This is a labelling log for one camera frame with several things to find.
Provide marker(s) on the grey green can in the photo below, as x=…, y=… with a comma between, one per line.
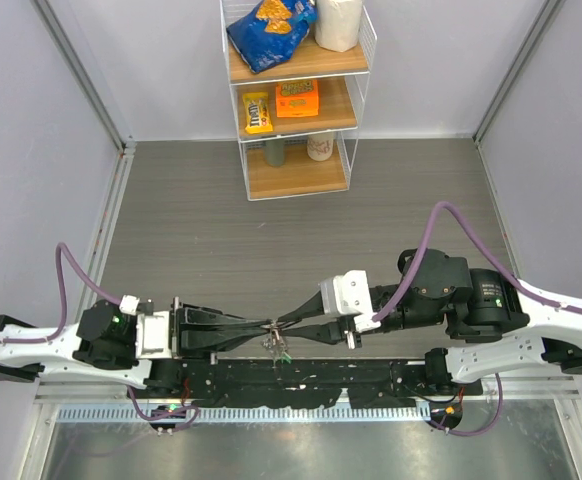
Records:
x=274, y=151

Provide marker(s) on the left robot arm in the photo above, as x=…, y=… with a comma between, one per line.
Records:
x=129, y=343

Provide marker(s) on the yellow candy bag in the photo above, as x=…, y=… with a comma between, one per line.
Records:
x=258, y=118

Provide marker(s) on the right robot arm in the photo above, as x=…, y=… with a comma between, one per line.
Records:
x=501, y=324

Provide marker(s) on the white paper towel roll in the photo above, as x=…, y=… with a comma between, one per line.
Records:
x=338, y=23

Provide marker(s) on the white printed cup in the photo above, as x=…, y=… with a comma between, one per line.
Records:
x=320, y=146

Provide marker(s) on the orange snack box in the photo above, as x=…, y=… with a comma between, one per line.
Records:
x=297, y=99

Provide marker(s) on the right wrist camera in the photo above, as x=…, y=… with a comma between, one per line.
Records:
x=349, y=295

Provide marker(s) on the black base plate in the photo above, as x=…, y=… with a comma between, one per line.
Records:
x=299, y=384

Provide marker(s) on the white slotted cable duct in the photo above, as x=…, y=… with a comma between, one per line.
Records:
x=341, y=412

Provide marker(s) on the white wire shelf unit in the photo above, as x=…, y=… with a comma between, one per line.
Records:
x=298, y=123

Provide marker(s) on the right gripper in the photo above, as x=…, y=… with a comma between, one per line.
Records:
x=330, y=333

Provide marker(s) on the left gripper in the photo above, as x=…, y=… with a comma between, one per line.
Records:
x=202, y=329

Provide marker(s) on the blue chips bag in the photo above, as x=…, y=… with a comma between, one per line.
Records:
x=271, y=32

